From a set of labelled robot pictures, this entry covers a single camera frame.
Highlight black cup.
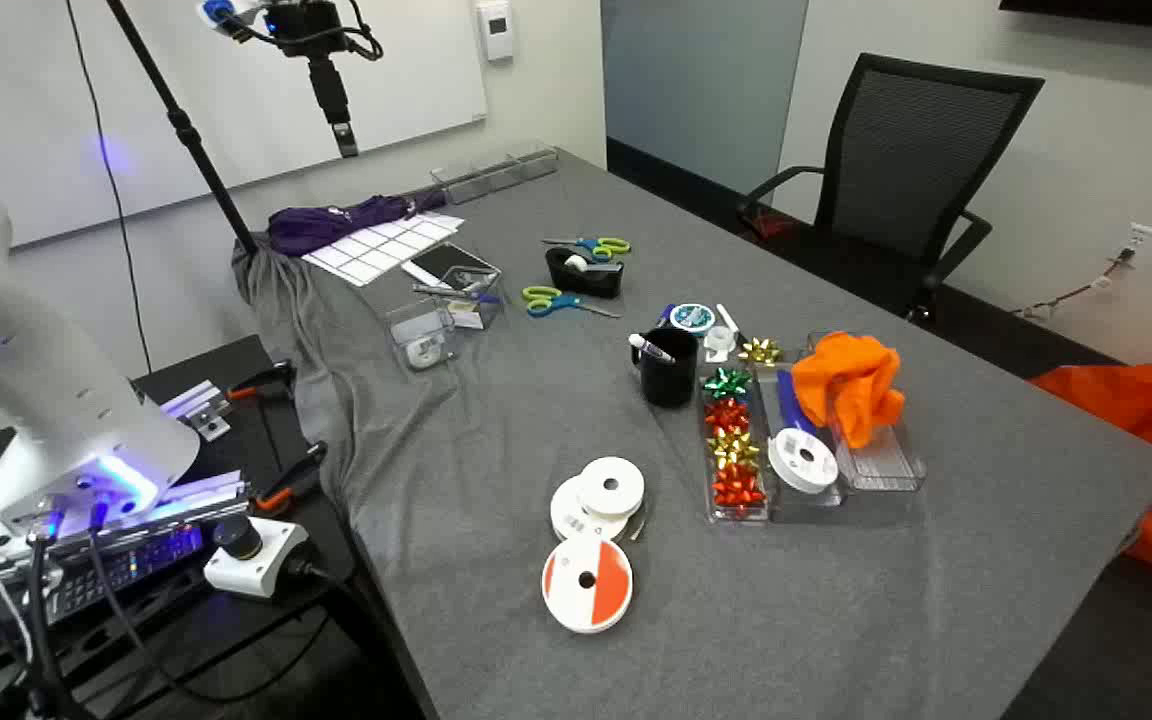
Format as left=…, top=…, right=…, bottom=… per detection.
left=629, top=326, right=695, bottom=408

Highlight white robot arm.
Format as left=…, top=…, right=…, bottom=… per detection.
left=0, top=204, right=201, bottom=539

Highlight green blue scissors front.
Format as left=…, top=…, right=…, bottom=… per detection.
left=518, top=285, right=616, bottom=315

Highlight green blue scissors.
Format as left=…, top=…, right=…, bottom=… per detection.
left=544, top=236, right=632, bottom=260
left=518, top=285, right=616, bottom=315

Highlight grey table cloth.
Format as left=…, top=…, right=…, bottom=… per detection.
left=239, top=158, right=1152, bottom=720

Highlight green blue scissors back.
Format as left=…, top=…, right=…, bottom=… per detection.
left=544, top=236, right=632, bottom=260

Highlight blue mint tin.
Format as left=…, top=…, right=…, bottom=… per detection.
left=662, top=300, right=714, bottom=336

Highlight white ribbon spool back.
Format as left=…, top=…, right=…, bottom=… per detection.
left=576, top=455, right=644, bottom=519

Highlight small clear plastic container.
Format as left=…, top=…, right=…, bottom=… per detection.
left=390, top=307, right=455, bottom=373

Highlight white ribbon spool front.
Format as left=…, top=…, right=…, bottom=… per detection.
left=546, top=476, right=632, bottom=539

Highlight clear tray with card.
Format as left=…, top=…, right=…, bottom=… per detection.
left=402, top=244, right=501, bottom=297

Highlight gold gift bow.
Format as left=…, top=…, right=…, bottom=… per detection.
left=740, top=336, right=782, bottom=367

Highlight clear box of gift bows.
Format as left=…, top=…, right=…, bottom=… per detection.
left=698, top=367, right=768, bottom=519

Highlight orange and white ribbon spool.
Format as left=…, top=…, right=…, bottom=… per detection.
left=539, top=534, right=636, bottom=637

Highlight white ribbon spool on box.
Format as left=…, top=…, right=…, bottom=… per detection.
left=768, top=426, right=838, bottom=496

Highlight orange cloth on box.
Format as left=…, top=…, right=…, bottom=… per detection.
left=790, top=330, right=903, bottom=446

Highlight purple cloth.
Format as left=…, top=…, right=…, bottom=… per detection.
left=268, top=187, right=445, bottom=257

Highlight clear plastic box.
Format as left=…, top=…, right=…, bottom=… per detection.
left=755, top=367, right=925, bottom=523

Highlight white emergency stop button box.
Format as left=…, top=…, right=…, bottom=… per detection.
left=202, top=516, right=309, bottom=600

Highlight black office chair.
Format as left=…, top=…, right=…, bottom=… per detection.
left=734, top=52, right=1044, bottom=323

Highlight white whiteboard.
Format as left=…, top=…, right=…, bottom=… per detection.
left=0, top=0, right=486, bottom=244

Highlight white thermostat on wall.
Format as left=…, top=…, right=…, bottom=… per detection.
left=476, top=0, right=515, bottom=63

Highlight black camera on tripod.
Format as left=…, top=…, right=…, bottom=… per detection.
left=104, top=0, right=383, bottom=257

